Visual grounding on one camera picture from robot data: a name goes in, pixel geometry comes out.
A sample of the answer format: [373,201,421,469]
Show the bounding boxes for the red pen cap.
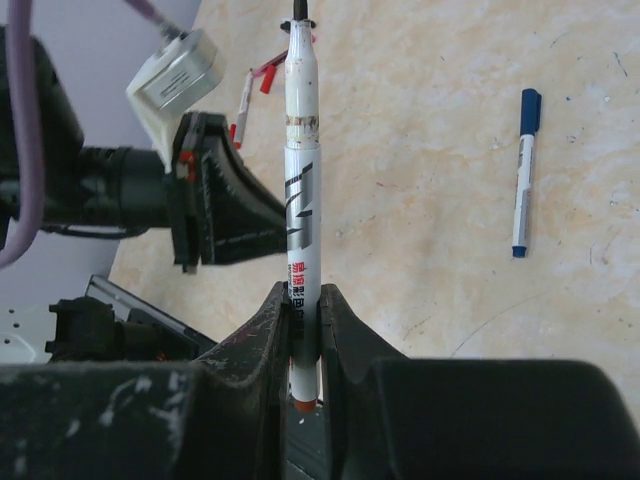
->
[260,64,278,95]

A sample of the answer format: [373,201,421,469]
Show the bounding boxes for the white pen red tip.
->
[233,69,254,149]

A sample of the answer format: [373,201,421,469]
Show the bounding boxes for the dark red pen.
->
[252,34,316,78]

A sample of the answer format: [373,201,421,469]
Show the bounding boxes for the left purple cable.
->
[0,0,186,269]

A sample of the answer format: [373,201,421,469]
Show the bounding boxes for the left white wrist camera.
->
[126,29,225,173]

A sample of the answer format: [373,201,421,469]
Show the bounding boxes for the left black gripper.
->
[30,37,286,273]

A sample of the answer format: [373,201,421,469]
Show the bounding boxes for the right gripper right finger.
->
[319,284,639,479]

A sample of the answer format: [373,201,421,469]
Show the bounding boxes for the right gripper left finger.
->
[1,283,289,479]

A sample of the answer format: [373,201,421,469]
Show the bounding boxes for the blue pen cap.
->
[520,88,542,136]

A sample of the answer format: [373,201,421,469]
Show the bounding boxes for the white pen blue markings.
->
[284,1,322,413]

